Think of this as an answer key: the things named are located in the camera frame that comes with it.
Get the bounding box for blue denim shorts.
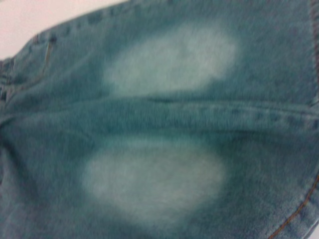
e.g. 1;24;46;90
0;0;319;239

